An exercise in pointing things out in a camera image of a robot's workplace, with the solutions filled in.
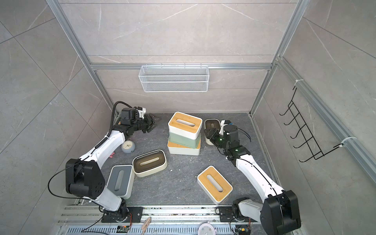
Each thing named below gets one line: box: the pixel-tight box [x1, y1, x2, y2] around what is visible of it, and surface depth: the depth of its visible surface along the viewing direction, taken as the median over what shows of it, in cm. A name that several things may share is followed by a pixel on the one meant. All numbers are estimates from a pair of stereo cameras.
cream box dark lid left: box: [132, 149, 168, 178], surface depth 88 cm
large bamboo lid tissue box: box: [167, 138, 202, 156], surface depth 92 cm
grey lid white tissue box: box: [106, 164, 136, 200], surface depth 83 cm
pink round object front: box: [197, 222, 216, 235], surface depth 69 cm
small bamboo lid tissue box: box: [167, 111, 204, 141], surface depth 83 cm
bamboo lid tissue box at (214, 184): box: [196, 165, 234, 206], surface depth 81 cm
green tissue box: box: [168, 131, 202, 149], surface depth 85 cm
